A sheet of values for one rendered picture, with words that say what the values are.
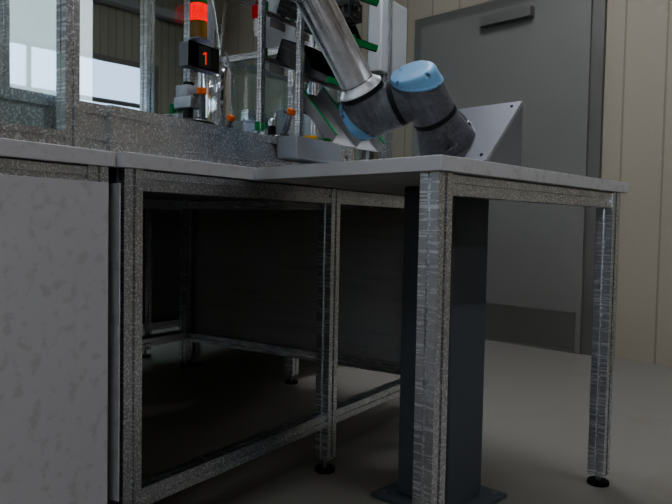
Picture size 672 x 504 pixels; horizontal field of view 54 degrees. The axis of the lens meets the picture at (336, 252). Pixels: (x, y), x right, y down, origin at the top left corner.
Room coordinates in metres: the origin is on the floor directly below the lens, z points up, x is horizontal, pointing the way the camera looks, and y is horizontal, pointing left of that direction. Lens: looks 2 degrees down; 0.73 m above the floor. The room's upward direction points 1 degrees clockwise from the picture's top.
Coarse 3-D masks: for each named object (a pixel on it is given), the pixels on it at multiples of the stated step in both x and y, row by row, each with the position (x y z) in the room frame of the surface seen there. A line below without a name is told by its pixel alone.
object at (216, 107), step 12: (216, 48) 2.96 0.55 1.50; (228, 60) 3.02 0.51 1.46; (228, 72) 2.93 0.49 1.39; (204, 84) 2.94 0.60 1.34; (216, 84) 2.91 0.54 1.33; (228, 84) 2.93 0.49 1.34; (216, 96) 2.91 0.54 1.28; (228, 96) 2.93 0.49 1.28; (216, 108) 2.91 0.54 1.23; (228, 108) 2.94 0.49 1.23; (216, 120) 2.91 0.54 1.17
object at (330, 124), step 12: (312, 96) 2.35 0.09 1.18; (324, 96) 2.35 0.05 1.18; (312, 108) 2.21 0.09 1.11; (324, 108) 2.33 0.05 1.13; (336, 108) 2.31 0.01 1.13; (312, 120) 2.21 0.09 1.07; (324, 120) 2.17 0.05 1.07; (336, 120) 2.31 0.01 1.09; (324, 132) 2.17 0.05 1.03; (336, 132) 2.14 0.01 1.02; (348, 132) 2.27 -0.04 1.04; (348, 144) 2.22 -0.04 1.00
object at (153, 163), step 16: (128, 160) 1.28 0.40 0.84; (144, 160) 1.31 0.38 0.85; (160, 160) 1.34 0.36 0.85; (176, 160) 1.38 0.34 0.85; (192, 160) 1.41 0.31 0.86; (208, 176) 1.49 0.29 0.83; (224, 176) 1.50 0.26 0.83; (240, 176) 1.54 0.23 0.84; (144, 192) 2.40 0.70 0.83; (368, 192) 2.09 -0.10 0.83
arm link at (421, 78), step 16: (416, 64) 1.64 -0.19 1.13; (432, 64) 1.61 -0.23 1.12; (400, 80) 1.60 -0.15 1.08; (416, 80) 1.58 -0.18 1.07; (432, 80) 1.59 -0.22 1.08; (400, 96) 1.62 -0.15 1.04; (416, 96) 1.60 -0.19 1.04; (432, 96) 1.60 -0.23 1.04; (448, 96) 1.64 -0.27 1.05; (400, 112) 1.63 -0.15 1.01; (416, 112) 1.63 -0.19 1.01; (432, 112) 1.62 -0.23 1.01; (448, 112) 1.64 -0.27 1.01
